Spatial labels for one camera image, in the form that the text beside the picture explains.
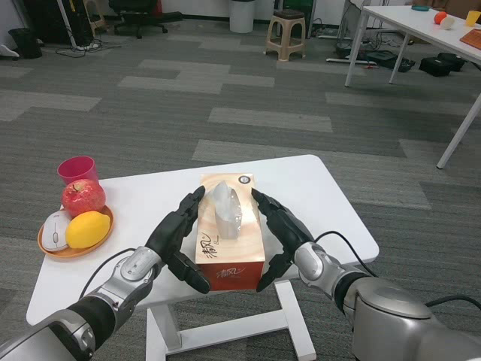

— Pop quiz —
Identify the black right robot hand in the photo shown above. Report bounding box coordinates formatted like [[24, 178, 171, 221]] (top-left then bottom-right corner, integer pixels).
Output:
[[250, 189, 316, 293]]

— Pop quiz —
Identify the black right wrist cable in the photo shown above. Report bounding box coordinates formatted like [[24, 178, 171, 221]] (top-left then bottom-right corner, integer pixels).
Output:
[[313, 230, 481, 308]]

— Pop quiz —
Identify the large white desk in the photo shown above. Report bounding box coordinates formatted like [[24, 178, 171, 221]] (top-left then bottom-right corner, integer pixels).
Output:
[[344, 5, 481, 169]]

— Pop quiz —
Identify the black bag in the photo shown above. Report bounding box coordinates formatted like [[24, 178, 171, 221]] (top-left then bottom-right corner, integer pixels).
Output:
[[366, 50, 399, 69]]

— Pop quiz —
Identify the red and beige tissue box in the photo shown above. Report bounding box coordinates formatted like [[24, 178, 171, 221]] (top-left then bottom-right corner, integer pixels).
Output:
[[194, 173, 266, 291]]

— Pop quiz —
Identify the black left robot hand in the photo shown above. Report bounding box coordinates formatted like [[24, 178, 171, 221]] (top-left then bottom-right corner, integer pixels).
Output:
[[144, 184, 211, 295]]

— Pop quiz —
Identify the pink plastic cup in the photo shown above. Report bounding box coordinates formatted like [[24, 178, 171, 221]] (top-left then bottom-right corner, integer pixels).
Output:
[[56, 156, 100, 186]]

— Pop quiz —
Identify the flat black case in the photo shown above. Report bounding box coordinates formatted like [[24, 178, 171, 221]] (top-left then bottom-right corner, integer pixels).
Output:
[[419, 56, 454, 78], [437, 52, 467, 72]]

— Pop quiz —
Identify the white standing desk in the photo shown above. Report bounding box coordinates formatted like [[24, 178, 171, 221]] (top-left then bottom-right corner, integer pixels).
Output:
[[325, 0, 377, 65]]

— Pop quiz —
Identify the beige plastic stool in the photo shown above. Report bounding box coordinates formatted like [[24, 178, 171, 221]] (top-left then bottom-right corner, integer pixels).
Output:
[[265, 9, 306, 62]]

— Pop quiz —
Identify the orange plate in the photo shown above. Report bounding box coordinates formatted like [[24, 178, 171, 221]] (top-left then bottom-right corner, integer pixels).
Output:
[[37, 204, 115, 259]]

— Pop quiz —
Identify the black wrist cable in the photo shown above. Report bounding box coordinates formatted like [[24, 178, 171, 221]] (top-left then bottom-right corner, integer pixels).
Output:
[[313, 230, 481, 308], [80, 247, 135, 300]]

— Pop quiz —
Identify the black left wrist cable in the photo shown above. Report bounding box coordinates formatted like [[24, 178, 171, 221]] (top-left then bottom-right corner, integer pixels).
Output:
[[80, 247, 135, 300]]

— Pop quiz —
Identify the black office chair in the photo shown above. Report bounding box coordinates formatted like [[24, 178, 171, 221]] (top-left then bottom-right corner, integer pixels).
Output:
[[108, 0, 184, 40]]

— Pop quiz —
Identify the white plant pot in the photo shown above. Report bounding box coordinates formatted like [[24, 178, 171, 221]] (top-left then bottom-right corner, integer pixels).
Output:
[[228, 0, 256, 34]]

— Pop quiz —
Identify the red apple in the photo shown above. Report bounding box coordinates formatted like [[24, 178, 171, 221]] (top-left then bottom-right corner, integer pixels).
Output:
[[61, 179, 107, 218]]

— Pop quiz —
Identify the white table base frame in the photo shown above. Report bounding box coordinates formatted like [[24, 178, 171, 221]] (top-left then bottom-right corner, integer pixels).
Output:
[[145, 280, 317, 361]]

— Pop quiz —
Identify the small yellowish stool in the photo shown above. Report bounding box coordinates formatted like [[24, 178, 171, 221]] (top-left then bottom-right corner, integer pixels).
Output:
[[82, 0, 107, 37]]

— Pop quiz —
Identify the white desk leg frame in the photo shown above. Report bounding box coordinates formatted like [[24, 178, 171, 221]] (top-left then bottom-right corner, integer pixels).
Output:
[[56, 0, 78, 48]]

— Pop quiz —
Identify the yellow lemon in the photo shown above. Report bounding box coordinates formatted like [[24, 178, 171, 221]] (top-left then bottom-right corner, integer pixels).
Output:
[[65, 210, 111, 249]]

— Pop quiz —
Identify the white computer mouse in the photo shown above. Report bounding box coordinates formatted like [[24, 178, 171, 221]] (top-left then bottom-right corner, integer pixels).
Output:
[[41, 210, 72, 252]]

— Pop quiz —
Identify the orange board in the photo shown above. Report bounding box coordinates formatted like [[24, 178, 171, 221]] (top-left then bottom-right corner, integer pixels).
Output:
[[460, 28, 481, 48]]

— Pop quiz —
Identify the black and green cabinet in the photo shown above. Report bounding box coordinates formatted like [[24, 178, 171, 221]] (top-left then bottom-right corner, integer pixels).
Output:
[[282, 0, 315, 38]]

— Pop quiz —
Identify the black trash bin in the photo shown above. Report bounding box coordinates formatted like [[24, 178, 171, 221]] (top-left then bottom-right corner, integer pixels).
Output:
[[8, 28, 43, 60]]

